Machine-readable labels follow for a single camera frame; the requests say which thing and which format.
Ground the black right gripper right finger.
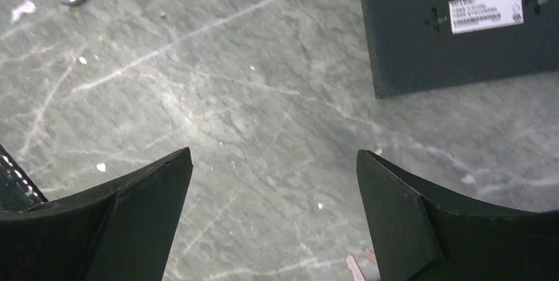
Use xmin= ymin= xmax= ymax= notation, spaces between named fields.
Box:
xmin=356 ymin=150 xmax=558 ymax=280

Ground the black stitched strap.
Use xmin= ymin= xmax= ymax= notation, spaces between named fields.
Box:
xmin=0 ymin=144 xmax=49 ymax=212

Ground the black box with label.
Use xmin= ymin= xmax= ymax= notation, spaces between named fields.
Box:
xmin=361 ymin=0 xmax=558 ymax=98

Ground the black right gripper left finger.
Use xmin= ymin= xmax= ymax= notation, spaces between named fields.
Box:
xmin=1 ymin=148 xmax=193 ymax=280

